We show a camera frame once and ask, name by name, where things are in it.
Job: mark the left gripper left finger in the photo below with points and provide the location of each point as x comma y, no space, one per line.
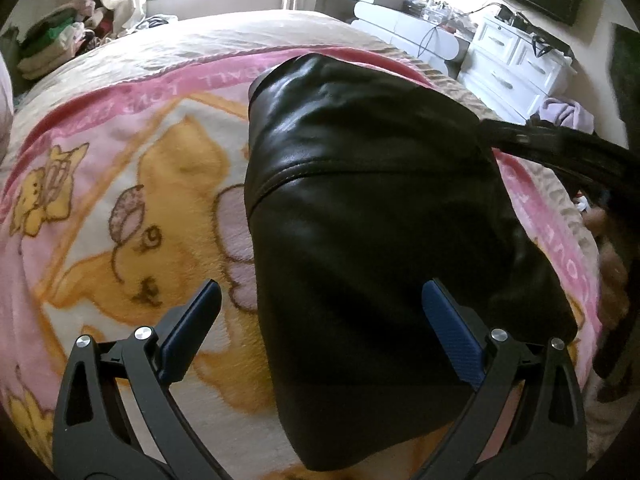
92,435

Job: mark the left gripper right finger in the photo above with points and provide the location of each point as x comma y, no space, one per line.
525,418

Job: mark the black leather jacket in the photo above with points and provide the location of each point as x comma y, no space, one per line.
361,187

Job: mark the folded clothes pile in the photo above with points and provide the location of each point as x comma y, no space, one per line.
68,31

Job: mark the right hand thumb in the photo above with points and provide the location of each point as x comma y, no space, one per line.
613,298

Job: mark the lilac cloth on chair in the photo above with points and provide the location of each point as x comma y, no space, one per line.
566,114

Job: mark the white drawer dresser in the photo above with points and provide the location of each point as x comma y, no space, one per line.
508,73

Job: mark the white bedside table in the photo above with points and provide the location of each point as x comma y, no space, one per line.
428,41

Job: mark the pink cartoon bear blanket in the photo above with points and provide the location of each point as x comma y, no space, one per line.
288,264

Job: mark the beige bed sheet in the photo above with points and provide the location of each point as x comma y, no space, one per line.
250,40

